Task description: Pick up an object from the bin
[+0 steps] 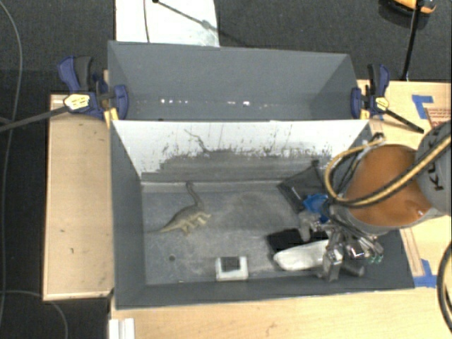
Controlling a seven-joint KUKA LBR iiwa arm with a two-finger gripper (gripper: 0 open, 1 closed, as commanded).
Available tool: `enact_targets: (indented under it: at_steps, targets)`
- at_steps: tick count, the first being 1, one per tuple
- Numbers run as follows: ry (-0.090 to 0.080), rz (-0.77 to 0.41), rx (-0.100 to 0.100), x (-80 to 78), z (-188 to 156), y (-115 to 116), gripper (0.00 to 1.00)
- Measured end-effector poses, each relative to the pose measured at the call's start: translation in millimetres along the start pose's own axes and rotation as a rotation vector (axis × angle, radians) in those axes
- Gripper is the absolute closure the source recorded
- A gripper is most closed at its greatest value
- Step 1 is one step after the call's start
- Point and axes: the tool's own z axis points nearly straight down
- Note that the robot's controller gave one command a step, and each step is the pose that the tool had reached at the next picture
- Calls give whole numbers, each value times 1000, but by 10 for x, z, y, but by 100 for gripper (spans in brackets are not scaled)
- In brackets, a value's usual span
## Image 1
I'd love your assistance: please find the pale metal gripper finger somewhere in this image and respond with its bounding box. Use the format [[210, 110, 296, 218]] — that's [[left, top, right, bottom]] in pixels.
[[331, 251, 345, 283], [319, 251, 335, 282]]

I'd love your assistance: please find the black flat box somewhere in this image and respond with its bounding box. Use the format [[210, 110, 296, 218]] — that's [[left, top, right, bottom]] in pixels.
[[266, 228, 330, 258]]

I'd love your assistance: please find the clear spray bottle blue top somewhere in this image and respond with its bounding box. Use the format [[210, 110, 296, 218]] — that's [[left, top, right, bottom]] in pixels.
[[297, 193, 330, 242]]

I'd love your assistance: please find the dark grey box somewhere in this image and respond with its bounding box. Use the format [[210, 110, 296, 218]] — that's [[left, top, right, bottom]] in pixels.
[[276, 160, 330, 214]]

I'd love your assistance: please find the tan toy dinosaur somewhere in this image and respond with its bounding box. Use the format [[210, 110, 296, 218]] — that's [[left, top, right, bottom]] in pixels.
[[157, 181, 213, 236]]

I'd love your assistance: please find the grey metal bin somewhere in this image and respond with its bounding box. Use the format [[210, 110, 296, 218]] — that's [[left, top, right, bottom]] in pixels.
[[107, 40, 416, 309]]

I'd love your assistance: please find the pale wood board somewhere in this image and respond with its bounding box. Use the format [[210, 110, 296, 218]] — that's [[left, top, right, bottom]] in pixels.
[[42, 93, 116, 302]]

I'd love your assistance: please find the black cylinder on white bracket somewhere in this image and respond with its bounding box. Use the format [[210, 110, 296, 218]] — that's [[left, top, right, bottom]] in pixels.
[[343, 259, 366, 278]]

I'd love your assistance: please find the white square frame black centre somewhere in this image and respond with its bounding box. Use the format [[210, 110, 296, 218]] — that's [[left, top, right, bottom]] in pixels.
[[215, 255, 249, 282]]

